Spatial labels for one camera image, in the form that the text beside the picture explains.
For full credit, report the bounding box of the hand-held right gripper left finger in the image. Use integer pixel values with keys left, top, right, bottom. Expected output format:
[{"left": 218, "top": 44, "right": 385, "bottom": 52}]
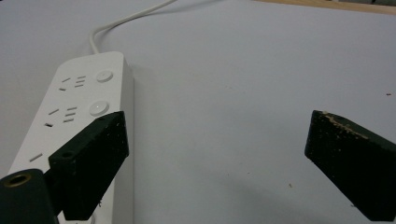
[{"left": 48, "top": 110, "right": 130, "bottom": 221}]

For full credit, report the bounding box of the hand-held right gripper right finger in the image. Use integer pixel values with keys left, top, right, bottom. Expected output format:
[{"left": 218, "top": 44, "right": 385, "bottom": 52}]
[{"left": 304, "top": 109, "right": 396, "bottom": 222}]

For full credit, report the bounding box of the white power strip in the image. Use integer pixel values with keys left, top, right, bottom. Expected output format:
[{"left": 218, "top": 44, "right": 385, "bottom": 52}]
[{"left": 7, "top": 50, "right": 135, "bottom": 224}]

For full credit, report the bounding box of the white power strip cable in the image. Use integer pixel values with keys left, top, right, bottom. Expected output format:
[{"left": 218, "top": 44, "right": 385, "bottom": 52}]
[{"left": 89, "top": 0, "right": 178, "bottom": 55}]

